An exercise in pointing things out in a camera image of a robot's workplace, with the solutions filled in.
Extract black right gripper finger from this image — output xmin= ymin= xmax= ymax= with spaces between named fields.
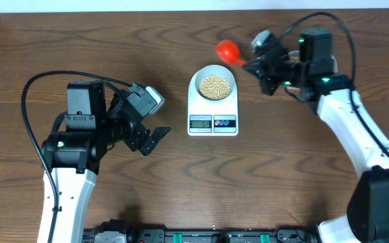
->
xmin=242 ymin=58 xmax=269 ymax=78
xmin=255 ymin=72 xmax=279 ymax=96

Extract red measuring scoop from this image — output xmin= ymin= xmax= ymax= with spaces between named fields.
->
xmin=215 ymin=40 xmax=247 ymax=65

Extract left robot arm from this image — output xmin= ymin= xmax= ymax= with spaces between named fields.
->
xmin=38 ymin=80 xmax=171 ymax=242

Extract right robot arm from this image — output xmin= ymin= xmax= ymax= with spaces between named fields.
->
xmin=243 ymin=28 xmax=389 ymax=242

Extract grey bowl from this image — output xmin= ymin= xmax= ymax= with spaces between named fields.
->
xmin=189 ymin=65 xmax=236 ymax=102

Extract soybeans in bowl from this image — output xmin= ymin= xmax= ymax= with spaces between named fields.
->
xmin=199 ymin=75 xmax=230 ymax=101

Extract white kitchen scale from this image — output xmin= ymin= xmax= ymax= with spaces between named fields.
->
xmin=187 ymin=84 xmax=238 ymax=136

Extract clear container of soybeans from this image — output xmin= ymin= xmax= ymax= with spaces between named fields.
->
xmin=288 ymin=51 xmax=338 ymax=90

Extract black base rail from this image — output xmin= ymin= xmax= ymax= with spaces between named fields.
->
xmin=82 ymin=219 xmax=389 ymax=243

